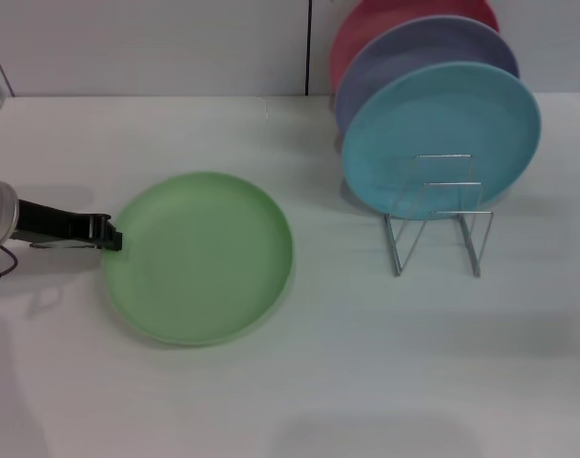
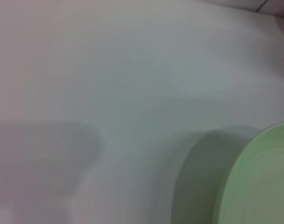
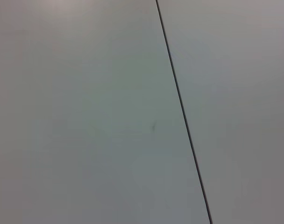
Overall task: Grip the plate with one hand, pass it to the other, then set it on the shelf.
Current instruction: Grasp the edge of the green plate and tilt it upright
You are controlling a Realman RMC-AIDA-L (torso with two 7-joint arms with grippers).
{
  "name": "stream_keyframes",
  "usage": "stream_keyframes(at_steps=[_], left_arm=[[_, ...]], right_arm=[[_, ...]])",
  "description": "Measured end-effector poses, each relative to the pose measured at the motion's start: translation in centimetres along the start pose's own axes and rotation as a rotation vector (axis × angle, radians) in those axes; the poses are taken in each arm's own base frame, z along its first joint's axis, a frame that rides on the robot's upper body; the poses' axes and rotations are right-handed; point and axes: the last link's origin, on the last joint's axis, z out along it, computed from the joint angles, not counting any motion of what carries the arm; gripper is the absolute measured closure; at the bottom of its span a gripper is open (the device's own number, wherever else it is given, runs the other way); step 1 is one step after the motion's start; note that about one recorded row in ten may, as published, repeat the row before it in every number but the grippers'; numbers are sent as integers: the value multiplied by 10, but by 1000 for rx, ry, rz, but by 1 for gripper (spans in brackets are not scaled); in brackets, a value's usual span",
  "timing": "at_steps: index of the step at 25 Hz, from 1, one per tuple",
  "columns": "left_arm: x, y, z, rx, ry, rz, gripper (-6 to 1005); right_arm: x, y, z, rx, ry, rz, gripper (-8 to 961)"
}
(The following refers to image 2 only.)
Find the light green round plate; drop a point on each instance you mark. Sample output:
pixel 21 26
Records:
pixel 261 182

